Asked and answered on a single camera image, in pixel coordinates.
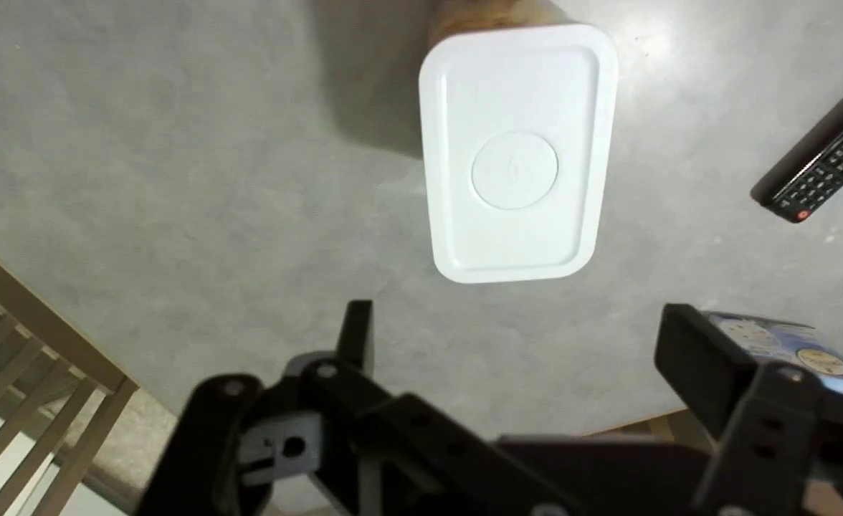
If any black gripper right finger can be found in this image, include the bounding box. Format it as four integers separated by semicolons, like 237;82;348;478
654;301;843;516

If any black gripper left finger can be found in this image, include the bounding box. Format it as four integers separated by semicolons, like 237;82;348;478
138;297;575;516

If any white rectangular container lid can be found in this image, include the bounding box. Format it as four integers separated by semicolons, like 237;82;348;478
415;22;623;287

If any light wooden slatted chair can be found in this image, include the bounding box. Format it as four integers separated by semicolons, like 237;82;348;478
588;408;692;446
0;233;141;516

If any light blue small box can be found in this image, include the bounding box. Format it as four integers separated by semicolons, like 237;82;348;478
706;310;843;399

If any black remote control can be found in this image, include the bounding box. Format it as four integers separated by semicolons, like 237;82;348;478
748;61;843;227

